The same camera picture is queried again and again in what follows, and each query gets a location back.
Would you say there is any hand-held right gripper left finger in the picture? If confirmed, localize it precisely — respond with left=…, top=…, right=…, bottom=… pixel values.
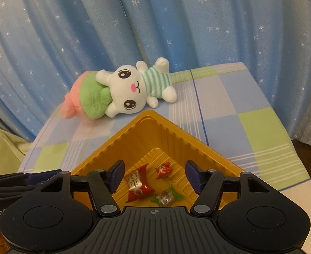
left=37, top=160, right=126, bottom=217

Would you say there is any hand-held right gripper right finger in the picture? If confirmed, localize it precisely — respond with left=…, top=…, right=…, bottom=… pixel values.
left=185, top=160, right=274, bottom=217

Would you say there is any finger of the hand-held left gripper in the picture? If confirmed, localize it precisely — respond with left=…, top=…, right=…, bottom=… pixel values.
left=0, top=186, right=43, bottom=202
left=0, top=171, right=63, bottom=187

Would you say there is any large red white candy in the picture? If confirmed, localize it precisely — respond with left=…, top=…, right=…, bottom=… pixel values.
left=125, top=163, right=155, bottom=203

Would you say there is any small red candy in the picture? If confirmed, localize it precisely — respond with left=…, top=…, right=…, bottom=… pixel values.
left=155, top=161, right=173, bottom=179

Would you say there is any green clear candy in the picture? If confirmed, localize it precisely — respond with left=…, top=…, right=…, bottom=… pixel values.
left=150, top=185, right=184, bottom=207

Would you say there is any orange plastic tray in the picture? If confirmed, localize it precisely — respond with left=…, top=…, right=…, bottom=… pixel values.
left=71, top=110, right=247, bottom=212

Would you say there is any pale green cloth cover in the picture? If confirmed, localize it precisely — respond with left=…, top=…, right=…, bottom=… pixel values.
left=0, top=128, right=33, bottom=186

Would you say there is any checked pastel tablecloth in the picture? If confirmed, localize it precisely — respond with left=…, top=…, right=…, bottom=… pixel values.
left=18, top=62, right=311, bottom=199

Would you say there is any white rabbit plush toy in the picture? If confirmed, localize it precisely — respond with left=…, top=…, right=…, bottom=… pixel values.
left=59, top=57, right=178, bottom=120

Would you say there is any blue star curtain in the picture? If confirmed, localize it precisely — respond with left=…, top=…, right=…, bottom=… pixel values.
left=0, top=0, right=311, bottom=149

